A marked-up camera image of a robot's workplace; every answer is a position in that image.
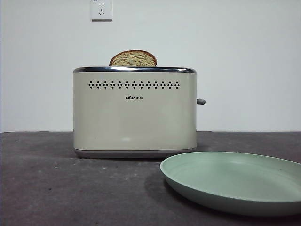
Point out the toasted bread slice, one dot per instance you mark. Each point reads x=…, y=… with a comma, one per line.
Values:
x=132, y=59

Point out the pale green round plate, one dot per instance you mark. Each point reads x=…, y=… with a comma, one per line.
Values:
x=225, y=179

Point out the cream two-slot toaster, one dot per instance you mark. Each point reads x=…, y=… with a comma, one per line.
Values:
x=134, y=117

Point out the grey toaster lever knob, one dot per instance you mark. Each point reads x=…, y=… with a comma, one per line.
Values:
x=201, y=101

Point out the white wall socket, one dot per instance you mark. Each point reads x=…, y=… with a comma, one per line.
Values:
x=101, y=10

